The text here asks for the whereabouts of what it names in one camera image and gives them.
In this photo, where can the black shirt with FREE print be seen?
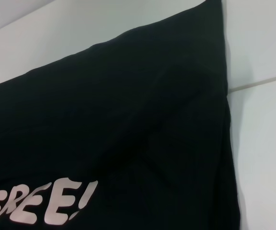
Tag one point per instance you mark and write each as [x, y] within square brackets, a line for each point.
[128, 119]

